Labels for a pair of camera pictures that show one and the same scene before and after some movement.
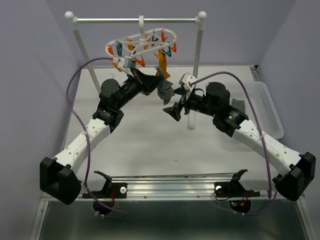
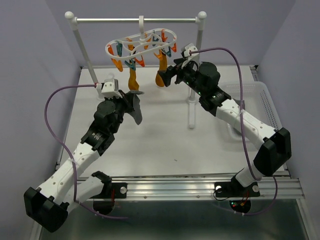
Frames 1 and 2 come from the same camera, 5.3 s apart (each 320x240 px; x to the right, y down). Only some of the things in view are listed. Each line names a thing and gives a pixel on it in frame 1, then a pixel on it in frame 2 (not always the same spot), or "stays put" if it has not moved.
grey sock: (164, 89) -> (136, 112)
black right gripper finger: (181, 91) -> (179, 60)
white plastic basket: (268, 118) stays put
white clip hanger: (145, 40) stays put
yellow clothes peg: (159, 56) stays put
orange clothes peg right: (141, 62) stays put
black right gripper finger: (174, 111) -> (167, 73)
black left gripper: (151, 82) -> (128, 97)
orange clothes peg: (116, 66) stays put
